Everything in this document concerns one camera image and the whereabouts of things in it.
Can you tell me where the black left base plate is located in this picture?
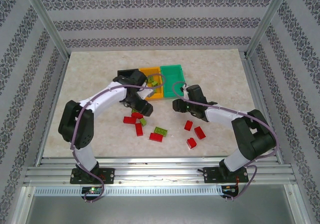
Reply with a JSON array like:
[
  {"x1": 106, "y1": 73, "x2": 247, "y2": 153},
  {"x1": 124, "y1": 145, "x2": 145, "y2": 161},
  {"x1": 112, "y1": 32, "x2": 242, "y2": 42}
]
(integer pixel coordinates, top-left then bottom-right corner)
[{"x1": 70, "y1": 167, "x2": 115, "y2": 185}]

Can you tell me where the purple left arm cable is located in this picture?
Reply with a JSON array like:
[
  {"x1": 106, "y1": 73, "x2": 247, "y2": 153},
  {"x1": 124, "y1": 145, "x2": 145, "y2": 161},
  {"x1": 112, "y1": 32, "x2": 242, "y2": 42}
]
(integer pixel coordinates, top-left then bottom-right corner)
[{"x1": 69, "y1": 73, "x2": 167, "y2": 204}]

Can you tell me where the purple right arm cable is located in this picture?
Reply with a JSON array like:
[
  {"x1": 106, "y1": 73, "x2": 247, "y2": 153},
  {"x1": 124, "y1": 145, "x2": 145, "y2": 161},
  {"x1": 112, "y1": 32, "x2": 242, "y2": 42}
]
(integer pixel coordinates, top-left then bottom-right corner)
[{"x1": 172, "y1": 81, "x2": 278, "y2": 202}]

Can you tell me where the green plastic bin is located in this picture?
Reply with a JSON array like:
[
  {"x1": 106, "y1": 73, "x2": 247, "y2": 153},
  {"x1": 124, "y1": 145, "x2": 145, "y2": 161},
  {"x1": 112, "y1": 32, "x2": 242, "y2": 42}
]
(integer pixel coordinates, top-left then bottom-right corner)
[{"x1": 159, "y1": 64, "x2": 186, "y2": 99}]

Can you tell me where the aluminium side rail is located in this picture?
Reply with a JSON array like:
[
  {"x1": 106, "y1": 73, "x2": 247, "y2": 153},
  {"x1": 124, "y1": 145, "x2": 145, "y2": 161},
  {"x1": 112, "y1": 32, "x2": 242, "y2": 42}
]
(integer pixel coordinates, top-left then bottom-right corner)
[
  {"x1": 241, "y1": 51, "x2": 285, "y2": 165},
  {"x1": 34, "y1": 56, "x2": 70, "y2": 166}
]

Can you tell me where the perforated metal strip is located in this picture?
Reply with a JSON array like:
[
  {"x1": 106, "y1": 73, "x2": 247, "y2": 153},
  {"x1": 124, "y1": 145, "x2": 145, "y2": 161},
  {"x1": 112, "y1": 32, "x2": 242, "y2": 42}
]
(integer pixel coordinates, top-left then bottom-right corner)
[{"x1": 33, "y1": 186, "x2": 225, "y2": 197}]

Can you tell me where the aluminium frame post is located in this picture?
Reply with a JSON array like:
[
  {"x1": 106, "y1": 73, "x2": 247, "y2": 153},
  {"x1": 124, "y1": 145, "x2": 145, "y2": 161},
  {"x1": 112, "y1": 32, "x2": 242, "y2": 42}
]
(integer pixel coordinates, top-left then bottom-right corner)
[
  {"x1": 244, "y1": 0, "x2": 293, "y2": 59},
  {"x1": 21, "y1": 0, "x2": 70, "y2": 60}
]

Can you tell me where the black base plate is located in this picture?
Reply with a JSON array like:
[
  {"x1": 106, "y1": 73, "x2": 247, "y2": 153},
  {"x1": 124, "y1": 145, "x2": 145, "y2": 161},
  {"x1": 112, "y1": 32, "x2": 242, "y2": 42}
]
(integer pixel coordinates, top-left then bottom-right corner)
[
  {"x1": 203, "y1": 166, "x2": 249, "y2": 184},
  {"x1": 70, "y1": 167, "x2": 115, "y2": 185}
]

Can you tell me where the yellow plastic bin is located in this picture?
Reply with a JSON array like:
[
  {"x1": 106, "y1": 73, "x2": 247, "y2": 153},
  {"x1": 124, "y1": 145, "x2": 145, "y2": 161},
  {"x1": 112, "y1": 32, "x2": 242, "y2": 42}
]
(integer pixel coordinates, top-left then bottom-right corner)
[{"x1": 138, "y1": 66, "x2": 166, "y2": 102}]

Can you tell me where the left controller board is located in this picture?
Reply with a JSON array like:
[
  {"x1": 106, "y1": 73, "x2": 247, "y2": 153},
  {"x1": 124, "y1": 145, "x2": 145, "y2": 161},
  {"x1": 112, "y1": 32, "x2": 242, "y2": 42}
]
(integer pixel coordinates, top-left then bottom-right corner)
[{"x1": 81, "y1": 186, "x2": 103, "y2": 195}]

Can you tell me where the right controller board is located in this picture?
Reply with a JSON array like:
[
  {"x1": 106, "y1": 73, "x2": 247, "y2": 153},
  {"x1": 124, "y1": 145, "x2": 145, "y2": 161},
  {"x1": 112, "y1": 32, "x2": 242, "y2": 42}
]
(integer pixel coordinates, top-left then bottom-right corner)
[{"x1": 222, "y1": 185, "x2": 238, "y2": 194}]

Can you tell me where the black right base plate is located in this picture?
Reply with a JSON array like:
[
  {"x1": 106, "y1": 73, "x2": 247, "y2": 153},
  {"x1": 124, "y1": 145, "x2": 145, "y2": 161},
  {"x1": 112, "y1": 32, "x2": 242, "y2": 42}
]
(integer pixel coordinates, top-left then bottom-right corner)
[{"x1": 203, "y1": 166, "x2": 249, "y2": 184}]

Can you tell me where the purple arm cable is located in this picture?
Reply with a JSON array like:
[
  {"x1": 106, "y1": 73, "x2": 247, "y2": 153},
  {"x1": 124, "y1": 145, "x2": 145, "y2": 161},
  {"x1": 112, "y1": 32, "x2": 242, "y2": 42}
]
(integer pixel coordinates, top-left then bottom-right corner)
[
  {"x1": 69, "y1": 73, "x2": 167, "y2": 204},
  {"x1": 172, "y1": 81, "x2": 278, "y2": 202}
]

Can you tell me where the controller board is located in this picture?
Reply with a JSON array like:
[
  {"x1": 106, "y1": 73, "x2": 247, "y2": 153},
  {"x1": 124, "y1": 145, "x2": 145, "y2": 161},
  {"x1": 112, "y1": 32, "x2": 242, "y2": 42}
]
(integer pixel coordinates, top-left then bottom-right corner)
[
  {"x1": 222, "y1": 185, "x2": 238, "y2": 194},
  {"x1": 81, "y1": 186, "x2": 103, "y2": 195}
]

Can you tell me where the grey metal panel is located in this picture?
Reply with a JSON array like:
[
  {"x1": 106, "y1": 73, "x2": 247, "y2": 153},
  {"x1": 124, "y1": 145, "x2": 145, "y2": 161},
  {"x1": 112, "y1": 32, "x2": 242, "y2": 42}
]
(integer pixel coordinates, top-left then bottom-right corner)
[{"x1": 23, "y1": 195, "x2": 305, "y2": 224}]

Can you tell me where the aluminium mounting rail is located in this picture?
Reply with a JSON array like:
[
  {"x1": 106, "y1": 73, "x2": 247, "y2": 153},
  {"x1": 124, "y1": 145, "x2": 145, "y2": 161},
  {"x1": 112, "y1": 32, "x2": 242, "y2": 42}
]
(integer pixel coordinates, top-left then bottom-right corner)
[{"x1": 23, "y1": 156, "x2": 298, "y2": 188}]

